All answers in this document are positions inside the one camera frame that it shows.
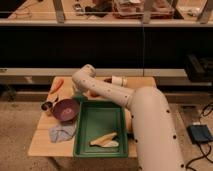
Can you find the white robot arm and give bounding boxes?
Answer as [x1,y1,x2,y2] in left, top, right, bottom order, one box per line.
[72,64,185,171]

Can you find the yellow and white sponge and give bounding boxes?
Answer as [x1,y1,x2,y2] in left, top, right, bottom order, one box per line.
[89,132,119,148]

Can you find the green plastic tray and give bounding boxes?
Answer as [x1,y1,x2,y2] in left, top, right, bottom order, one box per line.
[73,100,128,158]

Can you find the purple bowl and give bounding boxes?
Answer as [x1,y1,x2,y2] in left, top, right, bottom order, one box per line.
[53,99,80,122]

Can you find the orange toy carrot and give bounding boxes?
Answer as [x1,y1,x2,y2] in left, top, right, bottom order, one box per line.
[49,79,64,94]

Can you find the crumpled blue-grey cloth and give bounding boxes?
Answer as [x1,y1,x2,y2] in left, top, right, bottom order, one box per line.
[49,124,76,143]

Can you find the small metal cup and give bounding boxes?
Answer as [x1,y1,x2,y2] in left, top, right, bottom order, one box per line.
[41,101,53,116]

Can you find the dark foot pedal box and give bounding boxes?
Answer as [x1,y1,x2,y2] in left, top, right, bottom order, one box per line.
[187,125,213,144]

